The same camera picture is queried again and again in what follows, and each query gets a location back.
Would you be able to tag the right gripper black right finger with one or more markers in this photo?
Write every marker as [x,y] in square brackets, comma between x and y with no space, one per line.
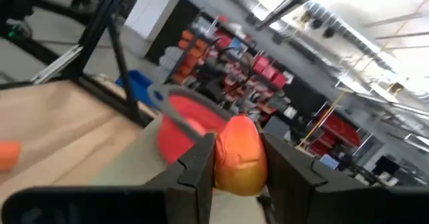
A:
[301,197]

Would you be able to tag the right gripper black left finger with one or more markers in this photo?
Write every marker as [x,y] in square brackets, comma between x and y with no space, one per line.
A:
[187,197]

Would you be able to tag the red collapsible colander grey rim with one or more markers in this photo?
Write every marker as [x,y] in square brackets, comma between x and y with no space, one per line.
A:
[174,143]

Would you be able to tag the small orange toy fruit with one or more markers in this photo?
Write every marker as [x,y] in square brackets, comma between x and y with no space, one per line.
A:
[239,157]

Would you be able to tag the orange toy tangerine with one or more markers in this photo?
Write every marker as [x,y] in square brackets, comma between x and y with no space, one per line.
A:
[10,155]

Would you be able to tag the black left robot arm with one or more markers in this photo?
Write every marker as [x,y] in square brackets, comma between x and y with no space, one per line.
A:
[15,2]

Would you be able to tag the blue bin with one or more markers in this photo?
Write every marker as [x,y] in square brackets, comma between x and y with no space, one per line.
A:
[139,83]

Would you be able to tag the storage shelf with red bins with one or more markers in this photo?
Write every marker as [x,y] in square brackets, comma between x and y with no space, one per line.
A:
[264,69]

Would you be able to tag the black aluminium table frame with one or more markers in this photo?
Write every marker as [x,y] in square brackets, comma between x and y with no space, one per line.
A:
[100,23]

